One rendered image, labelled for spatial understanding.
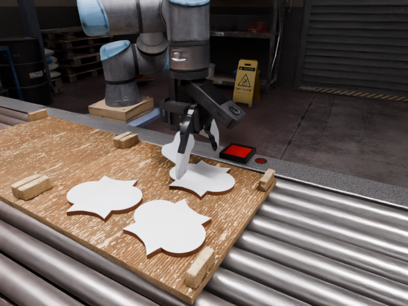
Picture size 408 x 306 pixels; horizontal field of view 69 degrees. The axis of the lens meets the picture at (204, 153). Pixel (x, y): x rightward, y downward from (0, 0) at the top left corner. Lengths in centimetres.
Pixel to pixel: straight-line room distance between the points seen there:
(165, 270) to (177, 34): 37
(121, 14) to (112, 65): 60
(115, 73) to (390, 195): 96
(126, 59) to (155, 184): 66
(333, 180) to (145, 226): 44
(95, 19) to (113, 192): 32
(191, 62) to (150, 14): 13
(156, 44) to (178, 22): 64
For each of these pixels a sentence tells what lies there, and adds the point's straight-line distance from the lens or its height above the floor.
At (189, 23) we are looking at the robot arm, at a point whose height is 125.
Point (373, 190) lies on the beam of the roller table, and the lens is 75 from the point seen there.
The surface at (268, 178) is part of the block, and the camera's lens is 62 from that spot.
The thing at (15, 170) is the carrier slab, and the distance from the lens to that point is 81.
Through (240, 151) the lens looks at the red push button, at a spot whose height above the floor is 93.
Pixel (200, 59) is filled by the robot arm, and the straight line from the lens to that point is 54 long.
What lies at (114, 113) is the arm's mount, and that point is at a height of 90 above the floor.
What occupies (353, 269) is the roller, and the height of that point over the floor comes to 92.
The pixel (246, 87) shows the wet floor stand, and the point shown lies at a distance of 421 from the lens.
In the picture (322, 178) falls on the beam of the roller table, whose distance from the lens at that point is 75.
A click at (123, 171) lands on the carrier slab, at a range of 71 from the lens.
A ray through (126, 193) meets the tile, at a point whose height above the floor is 95.
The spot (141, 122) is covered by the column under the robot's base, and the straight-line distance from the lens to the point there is 118.
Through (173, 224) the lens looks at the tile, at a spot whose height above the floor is 95.
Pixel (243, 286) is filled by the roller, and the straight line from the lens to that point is 47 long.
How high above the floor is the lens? 128
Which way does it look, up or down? 27 degrees down
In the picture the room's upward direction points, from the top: straight up
